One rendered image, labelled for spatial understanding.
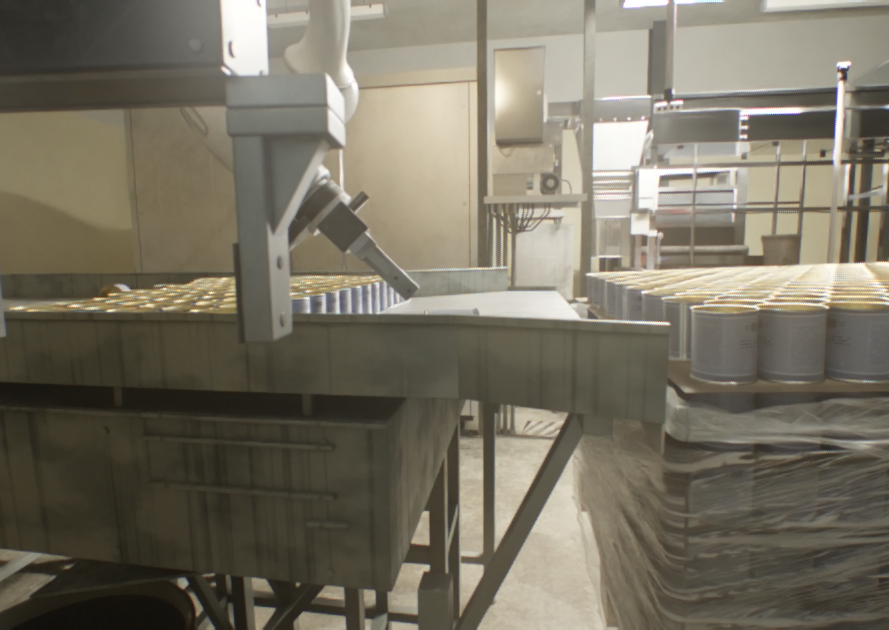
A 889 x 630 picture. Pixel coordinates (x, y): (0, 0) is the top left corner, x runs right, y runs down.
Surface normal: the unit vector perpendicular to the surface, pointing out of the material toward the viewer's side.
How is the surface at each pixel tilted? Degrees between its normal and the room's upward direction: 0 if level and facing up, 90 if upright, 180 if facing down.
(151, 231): 90
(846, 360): 92
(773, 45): 90
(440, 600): 90
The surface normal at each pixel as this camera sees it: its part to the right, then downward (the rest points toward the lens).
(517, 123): -0.15, 0.12
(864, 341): -0.51, 0.12
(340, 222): 0.14, 0.11
